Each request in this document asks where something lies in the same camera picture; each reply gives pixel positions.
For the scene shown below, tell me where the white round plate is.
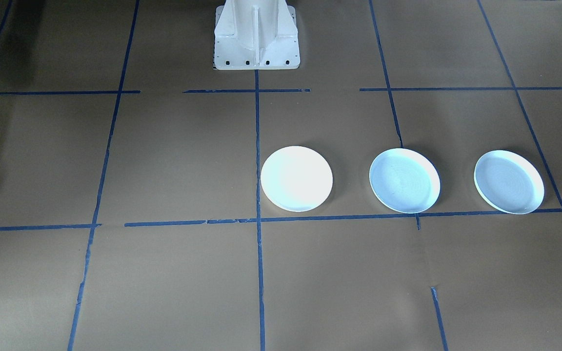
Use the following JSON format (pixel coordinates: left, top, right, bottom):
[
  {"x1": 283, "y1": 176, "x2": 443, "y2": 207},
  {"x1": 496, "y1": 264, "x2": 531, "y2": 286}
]
[{"x1": 260, "y1": 146, "x2": 334, "y2": 213}]

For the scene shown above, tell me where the light blue round plate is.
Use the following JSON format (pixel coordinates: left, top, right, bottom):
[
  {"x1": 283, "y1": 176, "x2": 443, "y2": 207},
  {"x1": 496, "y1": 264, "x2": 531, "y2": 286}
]
[
  {"x1": 369, "y1": 148, "x2": 441, "y2": 214},
  {"x1": 474, "y1": 150, "x2": 545, "y2": 215}
]

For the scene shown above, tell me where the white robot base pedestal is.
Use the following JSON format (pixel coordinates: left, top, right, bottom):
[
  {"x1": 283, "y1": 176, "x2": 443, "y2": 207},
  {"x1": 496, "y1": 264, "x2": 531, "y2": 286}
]
[{"x1": 213, "y1": 0, "x2": 301, "y2": 70}]

